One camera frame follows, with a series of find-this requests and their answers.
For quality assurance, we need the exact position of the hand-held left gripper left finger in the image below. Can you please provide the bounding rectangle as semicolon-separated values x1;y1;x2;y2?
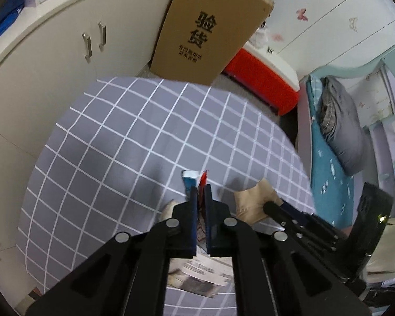
26;187;198;316

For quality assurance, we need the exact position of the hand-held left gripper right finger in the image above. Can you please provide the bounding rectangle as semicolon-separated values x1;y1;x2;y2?
206;184;372;316

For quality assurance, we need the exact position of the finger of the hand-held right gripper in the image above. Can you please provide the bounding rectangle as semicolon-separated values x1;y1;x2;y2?
264;201;336;255
281;203;342;238

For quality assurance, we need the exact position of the red blue snack wrapper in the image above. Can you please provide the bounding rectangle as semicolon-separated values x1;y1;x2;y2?
182;169;210;257

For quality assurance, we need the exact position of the beige cloth piece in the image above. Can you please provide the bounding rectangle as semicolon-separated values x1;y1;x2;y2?
234;178;285;226

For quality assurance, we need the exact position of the beige paper scrap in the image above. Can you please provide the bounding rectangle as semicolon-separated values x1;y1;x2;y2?
160;199;181;221

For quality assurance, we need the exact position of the teal printed bed blanket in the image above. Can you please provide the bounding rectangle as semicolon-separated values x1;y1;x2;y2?
308;74;366;231

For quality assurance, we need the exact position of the printed paper leaflet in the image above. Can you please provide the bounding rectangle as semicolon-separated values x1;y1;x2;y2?
167;253;234;298

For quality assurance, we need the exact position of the bed with teal sheet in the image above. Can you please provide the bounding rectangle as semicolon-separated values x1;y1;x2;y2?
296;44;395;205

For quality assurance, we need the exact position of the grey pillow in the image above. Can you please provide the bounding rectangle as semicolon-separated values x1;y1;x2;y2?
318;76;369;176

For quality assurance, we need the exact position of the grey checked tablecloth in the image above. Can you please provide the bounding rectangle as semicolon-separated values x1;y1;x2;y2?
16;76;317;316

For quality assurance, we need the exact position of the red storage bench white top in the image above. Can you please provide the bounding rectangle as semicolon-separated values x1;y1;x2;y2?
223;41;300;116

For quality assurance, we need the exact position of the white clothing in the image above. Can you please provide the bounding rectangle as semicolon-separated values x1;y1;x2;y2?
250;28;270;48

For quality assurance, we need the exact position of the brown cardboard box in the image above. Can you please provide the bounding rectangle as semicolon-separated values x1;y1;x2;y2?
150;0;274;86

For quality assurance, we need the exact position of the beige cabinet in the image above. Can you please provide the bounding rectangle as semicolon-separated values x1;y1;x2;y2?
0;0;185;303

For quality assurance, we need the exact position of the white wardrobe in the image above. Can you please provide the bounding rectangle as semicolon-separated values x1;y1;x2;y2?
250;0;395;83

